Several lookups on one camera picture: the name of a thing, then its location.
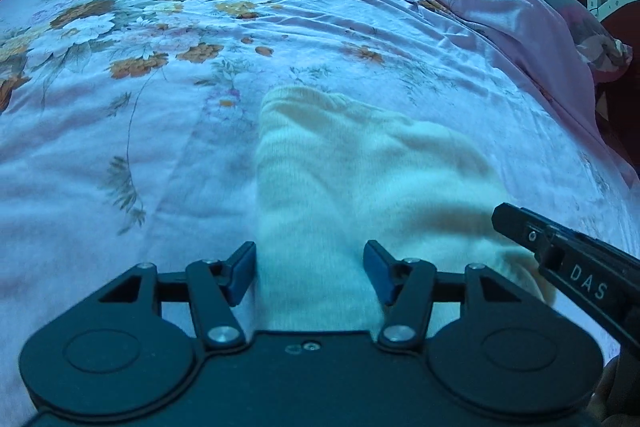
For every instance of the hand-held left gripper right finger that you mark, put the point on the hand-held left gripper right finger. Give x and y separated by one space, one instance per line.
376 269

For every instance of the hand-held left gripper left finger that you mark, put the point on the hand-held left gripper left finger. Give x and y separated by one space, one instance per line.
242 272

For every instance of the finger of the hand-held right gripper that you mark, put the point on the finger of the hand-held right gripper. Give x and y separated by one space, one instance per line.
515 227

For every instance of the cream knit sweater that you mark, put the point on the cream knit sweater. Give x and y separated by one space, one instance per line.
360 187

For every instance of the floral bed sheet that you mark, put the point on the floral bed sheet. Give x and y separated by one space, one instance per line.
150 107

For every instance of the pink quilt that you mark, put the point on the pink quilt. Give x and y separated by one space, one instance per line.
500 22

